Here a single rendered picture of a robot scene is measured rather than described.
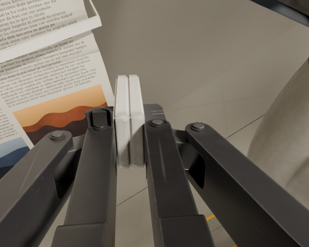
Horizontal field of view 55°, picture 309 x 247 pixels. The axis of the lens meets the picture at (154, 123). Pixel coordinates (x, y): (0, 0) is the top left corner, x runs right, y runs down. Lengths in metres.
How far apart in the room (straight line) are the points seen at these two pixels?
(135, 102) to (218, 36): 1.67
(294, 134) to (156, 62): 1.40
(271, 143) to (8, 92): 0.30
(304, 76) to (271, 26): 1.65
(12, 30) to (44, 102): 0.08
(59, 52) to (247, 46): 1.76
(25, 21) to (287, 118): 0.29
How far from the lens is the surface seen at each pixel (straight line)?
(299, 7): 0.46
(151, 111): 0.16
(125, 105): 0.15
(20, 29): 0.28
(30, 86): 0.31
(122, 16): 1.51
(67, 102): 0.32
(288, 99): 0.39
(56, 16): 0.28
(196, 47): 1.78
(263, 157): 0.40
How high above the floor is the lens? 1.31
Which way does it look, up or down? 40 degrees down
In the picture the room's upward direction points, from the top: 153 degrees clockwise
